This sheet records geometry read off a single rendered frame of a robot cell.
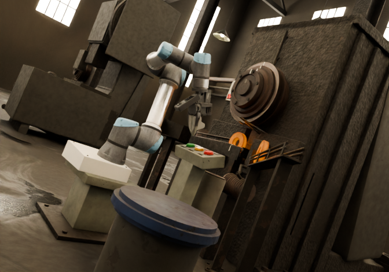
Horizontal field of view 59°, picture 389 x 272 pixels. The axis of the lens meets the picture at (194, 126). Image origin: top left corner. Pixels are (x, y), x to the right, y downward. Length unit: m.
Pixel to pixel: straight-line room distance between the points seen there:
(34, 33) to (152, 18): 7.44
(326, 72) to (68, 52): 10.44
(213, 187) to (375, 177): 1.60
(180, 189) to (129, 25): 3.55
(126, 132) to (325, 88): 1.26
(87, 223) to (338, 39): 1.85
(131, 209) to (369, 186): 2.22
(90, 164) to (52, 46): 10.44
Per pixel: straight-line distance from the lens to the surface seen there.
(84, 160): 1.70
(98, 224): 1.86
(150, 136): 1.82
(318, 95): 2.31
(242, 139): 2.43
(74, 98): 4.36
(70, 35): 12.16
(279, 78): 2.40
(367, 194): 2.86
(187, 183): 1.44
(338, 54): 2.38
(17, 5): 12.05
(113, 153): 1.79
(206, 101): 1.53
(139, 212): 0.86
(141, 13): 4.87
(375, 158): 2.83
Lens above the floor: 0.62
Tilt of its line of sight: 3 degrees up
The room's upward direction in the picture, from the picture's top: 22 degrees clockwise
